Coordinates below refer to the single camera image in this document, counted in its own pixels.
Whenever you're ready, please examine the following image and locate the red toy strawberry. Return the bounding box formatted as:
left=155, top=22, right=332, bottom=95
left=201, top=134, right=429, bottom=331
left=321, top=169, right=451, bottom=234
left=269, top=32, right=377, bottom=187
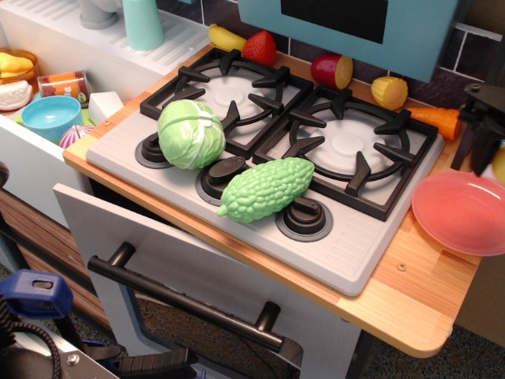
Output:
left=241, top=31, right=277, bottom=66

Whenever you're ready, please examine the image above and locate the orange toy carrot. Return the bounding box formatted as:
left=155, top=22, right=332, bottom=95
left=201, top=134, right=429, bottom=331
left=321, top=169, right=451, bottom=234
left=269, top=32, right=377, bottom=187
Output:
left=408, top=107, right=461, bottom=141

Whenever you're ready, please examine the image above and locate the black left burner grate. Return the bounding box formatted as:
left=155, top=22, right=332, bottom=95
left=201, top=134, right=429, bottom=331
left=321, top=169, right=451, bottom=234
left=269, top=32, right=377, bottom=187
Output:
left=140, top=48, right=313, bottom=159

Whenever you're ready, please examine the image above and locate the black cable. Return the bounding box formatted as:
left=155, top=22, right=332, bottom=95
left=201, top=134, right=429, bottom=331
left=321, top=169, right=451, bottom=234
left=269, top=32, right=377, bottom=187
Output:
left=0, top=295, right=62, bottom=379

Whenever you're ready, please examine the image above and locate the black right stove knob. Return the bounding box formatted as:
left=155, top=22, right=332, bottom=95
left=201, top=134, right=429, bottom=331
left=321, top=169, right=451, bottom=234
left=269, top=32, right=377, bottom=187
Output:
left=275, top=197, right=334, bottom=242

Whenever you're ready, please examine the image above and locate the green toy cabbage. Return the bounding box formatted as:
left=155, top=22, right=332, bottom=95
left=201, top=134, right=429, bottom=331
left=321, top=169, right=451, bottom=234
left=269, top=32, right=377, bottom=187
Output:
left=158, top=99, right=226, bottom=170

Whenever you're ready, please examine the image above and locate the black oven door handle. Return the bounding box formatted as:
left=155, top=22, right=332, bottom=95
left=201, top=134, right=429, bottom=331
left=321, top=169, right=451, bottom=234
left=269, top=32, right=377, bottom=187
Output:
left=88, top=242, right=285, bottom=353

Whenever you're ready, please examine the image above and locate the black burner grate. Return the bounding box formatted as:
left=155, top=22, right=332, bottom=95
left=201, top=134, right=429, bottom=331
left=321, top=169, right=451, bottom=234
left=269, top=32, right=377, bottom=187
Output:
left=253, top=87, right=444, bottom=221
left=140, top=48, right=313, bottom=159

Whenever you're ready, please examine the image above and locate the black clamp handle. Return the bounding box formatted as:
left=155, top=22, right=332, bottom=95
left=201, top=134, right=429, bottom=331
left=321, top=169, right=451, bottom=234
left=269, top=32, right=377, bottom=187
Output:
left=84, top=343, right=198, bottom=378

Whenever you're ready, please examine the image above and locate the black stove knob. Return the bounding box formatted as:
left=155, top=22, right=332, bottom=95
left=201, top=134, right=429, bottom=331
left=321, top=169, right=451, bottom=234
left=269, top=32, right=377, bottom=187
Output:
left=196, top=156, right=249, bottom=206
left=275, top=197, right=334, bottom=242
left=135, top=133, right=172, bottom=169

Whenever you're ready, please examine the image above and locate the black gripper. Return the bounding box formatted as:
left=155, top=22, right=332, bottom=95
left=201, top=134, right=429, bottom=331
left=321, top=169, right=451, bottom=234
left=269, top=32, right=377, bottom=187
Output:
left=459, top=83, right=504, bottom=176

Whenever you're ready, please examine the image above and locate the mint green plastic cup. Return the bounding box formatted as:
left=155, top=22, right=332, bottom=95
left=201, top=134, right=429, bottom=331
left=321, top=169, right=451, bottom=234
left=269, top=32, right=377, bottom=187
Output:
left=122, top=0, right=164, bottom=51

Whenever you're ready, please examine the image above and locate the white oven door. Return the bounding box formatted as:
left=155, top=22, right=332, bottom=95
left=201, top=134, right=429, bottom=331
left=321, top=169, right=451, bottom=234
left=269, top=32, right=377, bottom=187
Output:
left=54, top=184, right=361, bottom=378

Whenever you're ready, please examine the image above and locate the blue plastic bowl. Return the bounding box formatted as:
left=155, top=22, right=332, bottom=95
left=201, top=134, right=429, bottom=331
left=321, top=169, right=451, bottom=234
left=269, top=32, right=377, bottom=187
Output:
left=21, top=96, right=83, bottom=143

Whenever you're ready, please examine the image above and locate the white toy sink unit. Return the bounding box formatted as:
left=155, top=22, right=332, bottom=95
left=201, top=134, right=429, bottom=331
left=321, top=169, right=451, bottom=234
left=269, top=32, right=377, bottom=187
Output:
left=1, top=1, right=210, bottom=226

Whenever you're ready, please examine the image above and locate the yellow toy banana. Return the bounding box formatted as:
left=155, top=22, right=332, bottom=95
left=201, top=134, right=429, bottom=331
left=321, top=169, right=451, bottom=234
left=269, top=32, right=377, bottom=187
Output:
left=208, top=24, right=247, bottom=51

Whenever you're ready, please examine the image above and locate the yellow toy potato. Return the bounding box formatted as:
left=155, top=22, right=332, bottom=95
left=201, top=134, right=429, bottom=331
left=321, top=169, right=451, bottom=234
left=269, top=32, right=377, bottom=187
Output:
left=491, top=145, right=505, bottom=185

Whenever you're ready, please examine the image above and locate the yellow toy corn piece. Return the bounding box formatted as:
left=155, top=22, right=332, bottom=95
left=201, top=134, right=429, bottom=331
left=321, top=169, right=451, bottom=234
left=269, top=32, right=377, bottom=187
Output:
left=371, top=77, right=408, bottom=111

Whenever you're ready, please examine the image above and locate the orange bowl with yellow food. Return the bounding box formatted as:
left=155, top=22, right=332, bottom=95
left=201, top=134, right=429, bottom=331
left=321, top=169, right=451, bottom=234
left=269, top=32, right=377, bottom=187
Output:
left=1, top=47, right=39, bottom=84

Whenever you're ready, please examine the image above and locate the red yellow toy fruit half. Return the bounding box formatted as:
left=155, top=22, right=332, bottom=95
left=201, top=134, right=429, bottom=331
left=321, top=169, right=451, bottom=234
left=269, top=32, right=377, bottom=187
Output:
left=311, top=53, right=354, bottom=90

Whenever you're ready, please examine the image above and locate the black right burner grate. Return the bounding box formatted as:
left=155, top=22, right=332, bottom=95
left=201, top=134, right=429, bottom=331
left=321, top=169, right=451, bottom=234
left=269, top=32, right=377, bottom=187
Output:
left=253, top=87, right=444, bottom=221

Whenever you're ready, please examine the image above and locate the grey toy faucet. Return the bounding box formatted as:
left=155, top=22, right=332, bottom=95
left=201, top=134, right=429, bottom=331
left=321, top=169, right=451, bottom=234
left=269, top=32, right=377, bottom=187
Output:
left=78, top=0, right=122, bottom=30

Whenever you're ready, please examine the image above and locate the grey toy stove top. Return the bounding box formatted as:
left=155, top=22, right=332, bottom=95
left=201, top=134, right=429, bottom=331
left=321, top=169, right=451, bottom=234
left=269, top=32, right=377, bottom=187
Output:
left=85, top=62, right=447, bottom=298

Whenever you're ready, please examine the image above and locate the black left stove knob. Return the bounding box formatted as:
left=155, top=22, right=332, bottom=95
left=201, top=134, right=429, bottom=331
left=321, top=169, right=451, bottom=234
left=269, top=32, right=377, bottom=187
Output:
left=135, top=133, right=172, bottom=169

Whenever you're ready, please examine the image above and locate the white toy wedge block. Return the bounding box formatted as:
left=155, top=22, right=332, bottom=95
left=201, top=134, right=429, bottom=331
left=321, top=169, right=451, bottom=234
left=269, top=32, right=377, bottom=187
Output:
left=88, top=92, right=124, bottom=126

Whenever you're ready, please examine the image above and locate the pink plastic plate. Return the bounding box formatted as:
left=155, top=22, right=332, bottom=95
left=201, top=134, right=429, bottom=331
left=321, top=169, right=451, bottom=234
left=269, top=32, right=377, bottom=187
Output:
left=412, top=171, right=504, bottom=257

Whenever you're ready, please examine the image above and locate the white toy bread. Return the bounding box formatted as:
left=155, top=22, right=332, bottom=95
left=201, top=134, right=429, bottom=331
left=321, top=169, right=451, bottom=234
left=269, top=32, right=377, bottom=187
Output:
left=0, top=81, right=32, bottom=111

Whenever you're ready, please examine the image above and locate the black middle stove knob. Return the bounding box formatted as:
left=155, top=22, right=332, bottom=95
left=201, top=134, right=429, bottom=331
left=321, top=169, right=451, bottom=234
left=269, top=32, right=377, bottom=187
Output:
left=196, top=156, right=249, bottom=206

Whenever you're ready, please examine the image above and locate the blue clamp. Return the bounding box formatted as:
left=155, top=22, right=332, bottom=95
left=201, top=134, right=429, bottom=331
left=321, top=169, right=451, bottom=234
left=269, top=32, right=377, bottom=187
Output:
left=1, top=269, right=73, bottom=319

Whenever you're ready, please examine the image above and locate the purple toy onion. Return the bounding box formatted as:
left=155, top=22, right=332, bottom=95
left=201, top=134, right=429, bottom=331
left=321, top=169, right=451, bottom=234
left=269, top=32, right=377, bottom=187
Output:
left=59, top=125, right=95, bottom=149

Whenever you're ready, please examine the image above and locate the toy food can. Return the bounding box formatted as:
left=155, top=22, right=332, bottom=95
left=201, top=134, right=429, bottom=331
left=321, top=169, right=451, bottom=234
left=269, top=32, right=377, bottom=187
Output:
left=37, top=71, right=90, bottom=108

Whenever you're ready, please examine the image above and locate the green toy bitter gourd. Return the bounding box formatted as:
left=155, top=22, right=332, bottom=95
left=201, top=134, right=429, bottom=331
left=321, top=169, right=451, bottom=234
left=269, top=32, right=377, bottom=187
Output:
left=216, top=157, right=315, bottom=223

